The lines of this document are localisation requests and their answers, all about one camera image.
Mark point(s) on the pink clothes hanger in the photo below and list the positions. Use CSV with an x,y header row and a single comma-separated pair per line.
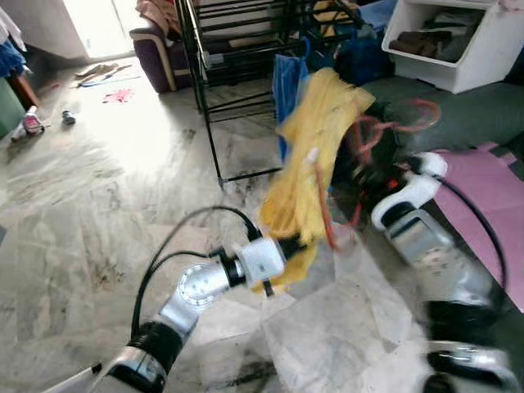
x,y
393,127

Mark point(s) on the yellow polo shirt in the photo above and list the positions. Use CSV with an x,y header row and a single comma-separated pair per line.
x,y
315,164

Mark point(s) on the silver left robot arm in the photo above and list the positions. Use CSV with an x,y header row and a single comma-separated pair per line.
x,y
192,295

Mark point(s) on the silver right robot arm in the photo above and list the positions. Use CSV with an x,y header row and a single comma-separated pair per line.
x,y
450,278

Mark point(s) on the dark green sofa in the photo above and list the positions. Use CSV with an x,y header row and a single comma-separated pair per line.
x,y
458,110

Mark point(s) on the blue fabric bundle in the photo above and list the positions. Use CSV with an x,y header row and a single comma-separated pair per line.
x,y
360,57

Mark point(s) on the bright blue garment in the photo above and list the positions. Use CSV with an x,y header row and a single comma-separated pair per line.
x,y
288,90

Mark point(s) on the white shelf unit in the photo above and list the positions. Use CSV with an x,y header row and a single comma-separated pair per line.
x,y
454,45

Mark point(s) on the black metal drying rack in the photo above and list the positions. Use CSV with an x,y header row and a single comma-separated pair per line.
x,y
246,82

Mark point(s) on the mustard yellow cloth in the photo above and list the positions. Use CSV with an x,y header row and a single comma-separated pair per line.
x,y
332,12

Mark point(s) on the purple armchair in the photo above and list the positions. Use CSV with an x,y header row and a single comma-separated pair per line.
x,y
160,57

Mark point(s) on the light blue flat mat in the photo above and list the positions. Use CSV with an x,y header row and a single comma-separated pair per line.
x,y
110,78

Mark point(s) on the small grey cup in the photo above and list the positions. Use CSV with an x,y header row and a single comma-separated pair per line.
x,y
69,118

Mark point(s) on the beige cloth scrap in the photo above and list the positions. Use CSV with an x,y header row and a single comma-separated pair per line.
x,y
98,70

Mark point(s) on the beige draped cloth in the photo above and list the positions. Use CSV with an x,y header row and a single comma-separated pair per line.
x,y
160,15

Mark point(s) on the small colourful toy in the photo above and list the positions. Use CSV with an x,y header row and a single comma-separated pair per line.
x,y
31,123

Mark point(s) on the green laundry basket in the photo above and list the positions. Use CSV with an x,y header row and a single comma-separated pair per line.
x,y
8,106

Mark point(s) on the blue hanging cloth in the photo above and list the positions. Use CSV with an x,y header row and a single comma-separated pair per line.
x,y
10,57

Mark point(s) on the white hanging cloth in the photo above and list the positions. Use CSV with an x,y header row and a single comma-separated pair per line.
x,y
8,29

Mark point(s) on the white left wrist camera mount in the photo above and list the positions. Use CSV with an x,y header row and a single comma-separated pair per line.
x,y
262,260

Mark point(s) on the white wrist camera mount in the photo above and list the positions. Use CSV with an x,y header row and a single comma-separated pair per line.
x,y
413,188
262,260

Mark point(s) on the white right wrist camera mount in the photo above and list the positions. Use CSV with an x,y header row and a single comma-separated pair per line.
x,y
413,188

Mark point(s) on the brown wooden post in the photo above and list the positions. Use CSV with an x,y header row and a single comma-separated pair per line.
x,y
23,90

